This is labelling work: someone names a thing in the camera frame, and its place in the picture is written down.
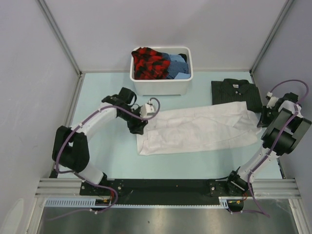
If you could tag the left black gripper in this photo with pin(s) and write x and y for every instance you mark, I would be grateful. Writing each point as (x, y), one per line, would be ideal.
(137, 127)

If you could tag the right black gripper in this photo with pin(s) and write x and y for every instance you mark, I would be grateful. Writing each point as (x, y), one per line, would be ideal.
(263, 122)

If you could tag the white long sleeve shirt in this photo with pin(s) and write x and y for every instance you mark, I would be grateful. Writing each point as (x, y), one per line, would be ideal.
(207, 128)

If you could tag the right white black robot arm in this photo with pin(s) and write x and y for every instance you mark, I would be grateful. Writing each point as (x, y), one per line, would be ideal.
(286, 127)

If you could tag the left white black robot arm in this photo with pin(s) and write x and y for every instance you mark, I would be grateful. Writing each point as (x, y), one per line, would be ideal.
(71, 145)

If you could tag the folded black striped shirt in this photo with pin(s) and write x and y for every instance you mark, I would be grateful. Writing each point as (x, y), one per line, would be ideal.
(234, 90)

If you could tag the white plastic bin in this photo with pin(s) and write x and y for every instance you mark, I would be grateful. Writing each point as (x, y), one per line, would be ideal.
(164, 86)

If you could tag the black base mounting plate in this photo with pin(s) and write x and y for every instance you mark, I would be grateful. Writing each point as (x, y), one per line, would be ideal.
(175, 192)

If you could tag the red black plaid shirt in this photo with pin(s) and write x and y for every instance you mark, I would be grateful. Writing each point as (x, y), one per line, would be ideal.
(149, 64)

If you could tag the blue patterned shirt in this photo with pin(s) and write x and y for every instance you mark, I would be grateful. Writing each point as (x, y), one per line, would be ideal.
(178, 68)

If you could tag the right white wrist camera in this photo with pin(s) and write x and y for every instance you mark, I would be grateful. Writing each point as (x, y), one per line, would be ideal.
(272, 100)

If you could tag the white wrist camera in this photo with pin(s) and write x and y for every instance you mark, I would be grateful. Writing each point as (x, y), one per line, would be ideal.
(272, 100)
(147, 110)

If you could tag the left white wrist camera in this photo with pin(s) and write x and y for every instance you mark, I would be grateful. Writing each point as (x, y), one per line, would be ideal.
(147, 110)

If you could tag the aluminium front rail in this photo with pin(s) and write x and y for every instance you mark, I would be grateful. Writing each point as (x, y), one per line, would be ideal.
(75, 187)

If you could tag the white slotted cable duct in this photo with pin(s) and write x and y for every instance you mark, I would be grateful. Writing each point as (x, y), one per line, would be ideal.
(99, 203)

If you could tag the right aluminium corner post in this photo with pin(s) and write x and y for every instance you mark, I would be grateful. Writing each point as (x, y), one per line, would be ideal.
(277, 24)

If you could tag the aluminium corner post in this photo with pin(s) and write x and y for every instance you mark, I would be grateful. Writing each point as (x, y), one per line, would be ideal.
(58, 34)
(277, 24)

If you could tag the left aluminium corner post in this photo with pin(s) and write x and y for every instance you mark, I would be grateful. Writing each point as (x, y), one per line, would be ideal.
(58, 34)

